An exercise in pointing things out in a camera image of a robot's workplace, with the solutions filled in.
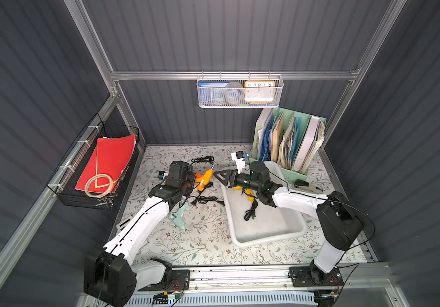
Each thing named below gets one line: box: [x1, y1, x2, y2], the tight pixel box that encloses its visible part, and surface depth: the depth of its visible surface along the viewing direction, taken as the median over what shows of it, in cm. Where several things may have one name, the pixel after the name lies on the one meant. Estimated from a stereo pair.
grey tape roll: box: [223, 81, 244, 105], surface depth 89 cm
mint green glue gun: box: [168, 201, 189, 231], surface depth 90 cm
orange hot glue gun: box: [195, 164, 215, 192], surface depth 81 cm
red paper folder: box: [74, 133, 136, 193], surface depth 74 cm
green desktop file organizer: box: [249, 107, 327, 182], surface depth 99 cm
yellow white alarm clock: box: [243, 79, 277, 105], surface depth 90 cm
